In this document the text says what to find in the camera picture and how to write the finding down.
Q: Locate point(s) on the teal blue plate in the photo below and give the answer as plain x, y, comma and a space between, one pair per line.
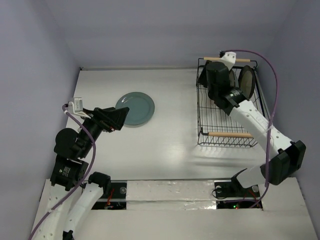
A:
141, 108

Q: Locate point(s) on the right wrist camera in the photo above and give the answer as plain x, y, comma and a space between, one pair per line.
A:
228, 58

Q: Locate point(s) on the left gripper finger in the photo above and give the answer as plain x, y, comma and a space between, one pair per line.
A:
112, 111
118, 121

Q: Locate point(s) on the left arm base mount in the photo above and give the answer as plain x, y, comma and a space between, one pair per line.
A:
117, 190

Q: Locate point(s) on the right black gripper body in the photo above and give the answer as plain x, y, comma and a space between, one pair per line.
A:
203, 77

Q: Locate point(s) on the grey patterned plate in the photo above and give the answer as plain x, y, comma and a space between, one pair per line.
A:
233, 79

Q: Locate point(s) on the dark rimmed plate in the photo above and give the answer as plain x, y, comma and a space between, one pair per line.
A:
247, 81

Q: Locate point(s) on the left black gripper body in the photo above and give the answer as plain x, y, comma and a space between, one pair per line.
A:
98, 123

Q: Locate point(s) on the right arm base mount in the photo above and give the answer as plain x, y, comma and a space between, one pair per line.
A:
230, 188

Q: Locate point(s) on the black wire dish rack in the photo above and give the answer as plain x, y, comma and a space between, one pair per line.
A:
212, 119

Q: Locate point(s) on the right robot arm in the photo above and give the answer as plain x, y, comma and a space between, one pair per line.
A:
283, 156

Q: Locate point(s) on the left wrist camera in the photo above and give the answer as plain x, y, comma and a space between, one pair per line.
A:
77, 106

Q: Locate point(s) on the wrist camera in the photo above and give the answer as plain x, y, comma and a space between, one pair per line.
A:
228, 58
77, 106

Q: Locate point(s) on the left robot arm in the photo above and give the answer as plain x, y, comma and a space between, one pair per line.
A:
74, 190

